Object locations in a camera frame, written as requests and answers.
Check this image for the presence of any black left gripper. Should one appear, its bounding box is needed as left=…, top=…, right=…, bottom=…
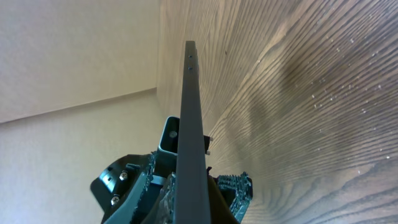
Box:
left=90, top=115, right=212, bottom=224

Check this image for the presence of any blue Samsung Galaxy smartphone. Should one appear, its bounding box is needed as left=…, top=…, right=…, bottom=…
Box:
left=174, top=40, right=211, bottom=224

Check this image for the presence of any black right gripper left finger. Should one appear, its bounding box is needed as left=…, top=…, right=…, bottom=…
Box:
left=102, top=152, right=177, bottom=223

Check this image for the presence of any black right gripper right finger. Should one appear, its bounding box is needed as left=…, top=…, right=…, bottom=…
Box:
left=206, top=167, right=253, bottom=224

